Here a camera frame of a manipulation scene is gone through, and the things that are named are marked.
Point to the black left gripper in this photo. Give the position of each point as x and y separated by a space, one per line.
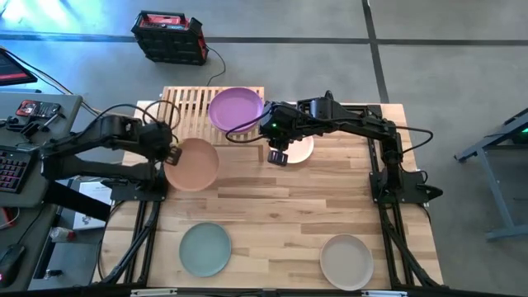
156 140

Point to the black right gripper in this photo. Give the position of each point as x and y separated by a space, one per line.
293 123

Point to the brown plate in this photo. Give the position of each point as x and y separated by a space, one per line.
194 169

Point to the small peach plate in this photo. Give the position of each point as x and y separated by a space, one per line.
303 150

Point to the purple plate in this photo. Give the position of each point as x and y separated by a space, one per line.
235 105

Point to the teal plate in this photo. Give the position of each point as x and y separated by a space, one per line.
205 249

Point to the beige plate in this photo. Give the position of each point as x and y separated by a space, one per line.
346 262

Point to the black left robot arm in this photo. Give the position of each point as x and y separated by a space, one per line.
103 169

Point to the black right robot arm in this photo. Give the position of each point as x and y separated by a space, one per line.
371 125

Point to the wooden slatted shelf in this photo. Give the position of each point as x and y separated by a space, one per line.
194 111

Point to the white booklet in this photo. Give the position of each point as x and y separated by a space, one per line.
97 191

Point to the black diagonal beam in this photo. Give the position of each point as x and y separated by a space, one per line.
78 202

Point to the grey desk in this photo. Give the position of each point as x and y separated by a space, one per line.
70 101

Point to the red black power box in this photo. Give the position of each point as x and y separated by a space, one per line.
170 37

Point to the clear plastic bottle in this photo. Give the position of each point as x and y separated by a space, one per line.
62 234

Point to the red and black handset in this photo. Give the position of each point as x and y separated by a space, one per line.
39 109

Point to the black desk gadget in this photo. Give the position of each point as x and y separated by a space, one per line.
31 128

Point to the black backlit keyboard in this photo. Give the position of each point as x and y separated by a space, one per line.
14 169

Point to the small black desk object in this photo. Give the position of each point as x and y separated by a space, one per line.
10 121

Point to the small black floor object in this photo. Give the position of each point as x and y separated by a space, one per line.
53 273

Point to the black computer mouse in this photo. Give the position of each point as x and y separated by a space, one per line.
10 264

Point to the grey metal stand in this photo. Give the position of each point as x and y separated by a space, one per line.
495 198

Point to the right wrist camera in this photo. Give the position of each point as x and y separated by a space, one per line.
272 119

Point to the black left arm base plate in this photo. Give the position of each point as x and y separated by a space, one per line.
128 194

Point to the black frame clamp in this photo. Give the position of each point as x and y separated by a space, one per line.
328 93

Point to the black aluminium table frame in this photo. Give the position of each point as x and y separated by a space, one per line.
367 108

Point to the silver metal bracket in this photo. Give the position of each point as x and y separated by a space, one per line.
384 293
153 292

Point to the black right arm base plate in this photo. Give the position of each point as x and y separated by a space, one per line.
412 194

